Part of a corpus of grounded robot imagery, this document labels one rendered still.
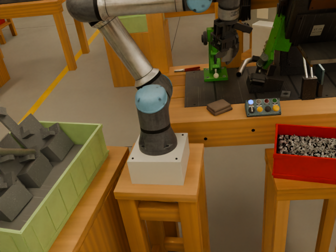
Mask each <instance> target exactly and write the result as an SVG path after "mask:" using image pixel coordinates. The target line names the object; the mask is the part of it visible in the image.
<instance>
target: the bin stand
mask: <svg viewBox="0 0 336 252"><path fill-rule="evenodd" d="M273 154H274V148H266V149H265V156H264V159H265V163H266V165H265V185H264V205H263V225H262V244H261V252H285V246H286V237H287V228H288V218H289V209H290V201H294V200H320V199H324V201H323V207H322V212H321V218H320V223H319V229H318V235H317V240H316V246H315V251H314V252H329V247H330V242H331V238H332V233H333V228H334V224H335V219H336V184H328V183H319V182H309V181H300V180H290V179H281V178H274V176H273V175H272V173H273V163H274V158H273Z"/></svg>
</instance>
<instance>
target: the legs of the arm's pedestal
mask: <svg viewBox="0 0 336 252"><path fill-rule="evenodd" d="M117 201H118V205H119V209H120V212H121V216H122V220H123V224H124V228H125V231H126V235H127V239H128V243H129V246H130V250H131V252H168V251H176V252H211V249H210V236H209V222H208V208H207V194H206V181H205V167H204V158H203V162H202V169H201V177H200V184H199V192H198V199H197V202H160V201H153V200H130V199H117ZM163 221H167V222H180V223H181V230H182V237H169V236H166V235H165V230H164V224H163Z"/></svg>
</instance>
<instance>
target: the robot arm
mask: <svg viewBox="0 0 336 252"><path fill-rule="evenodd" d="M240 1H241V0H66V8H67V11H68V13H69V14H70V15H71V16H72V17H73V18H74V19H75V20H77V21H79V22H83V23H89V25H90V26H91V27H92V28H96V29H98V30H99V31H100V33H101V34H102V35H103V37H104V38H105V39H106V41H107V42H108V44H109V45H110V46H111V48H112V49H113V50H114V52H115V53H116V55H117V56H118V57H119V59H120V60H121V61H122V63H123V64H124V65H125V67H126V68H127V70H128V71H129V72H130V74H131V75H132V76H133V78H134V79H135V85H134V86H135V87H136V89H137V90H138V91H137V92H136V94H135V105H136V108H137V114H138V120H139V125H140V136H139V141H138V145H139V150H140V151H141V152H142V153H143V154H145V155H148V156H161V155H165V154H168V153H170V152H171V151H173V150H174V149H175V148H176V147H177V144H178V142H177V137H176V135H175V133H174V131H173V129H172V127H171V123H170V115H169V105H170V101H171V97H172V94H173V86H172V82H171V81H170V79H169V78H168V77H167V76H166V75H164V74H162V73H161V72H160V70H159V69H158V68H153V67H152V65H151V64H150V63H149V61H148V60H147V58H146V57H145V55H144V54H143V52H142V51H141V50H140V48H139V47H138V45H137V44H136V42H135V41H134V39H133V38H132V37H131V35H130V34H129V32H128V31H127V29H126V28H125V27H124V25H123V24H122V22H121V21H120V19H119V18H118V16H132V15H145V14H159V13H172V12H185V11H193V12H195V13H202V12H205V11H206V10H207V9H208V8H209V7H210V5H211V3H216V2H218V13H217V16H218V19H215V20H214V23H213V32H211V33H210V45H212V46H213V47H214V48H216V49H217V50H219V51H218V52H217V53H216V55H215V57H216V58H222V59H221V62H225V64H226V65H228V64H230V63H231V62H232V60H233V59H234V58H235V56H236V55H237V53H238V51H239V43H240V42H239V36H238V33H237V30H239V31H242V32H243V33H249V34H250V33H251V32H252V30H253V28H252V27H251V26H250V25H249V24H248V23H246V22H244V23H243V22H240V21H238V17H239V11H240ZM211 40H212V41H211Z"/></svg>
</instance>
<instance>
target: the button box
mask: <svg viewBox="0 0 336 252"><path fill-rule="evenodd" d="M266 99H268V100H269V102H268V103H265V99H258V100H261V103H257V99H250V100H252V101H253V103H252V104H249V101H250V100H246V101H245V105H244V107H245V112H246V116H247V117H260V116H276V115H281V114H282V112H281V105H280V99H279V98H266ZM273 99H277V102H273ZM274 105H278V106H279V110H278V111H274V110H273V106H274ZM267 106H269V107H270V108H271V109H270V111H266V110H265V108H266V107H267ZM250 107H254V109H255V111H254V112H249V108H250ZM258 107H262V111H261V112H259V111H257V108H258Z"/></svg>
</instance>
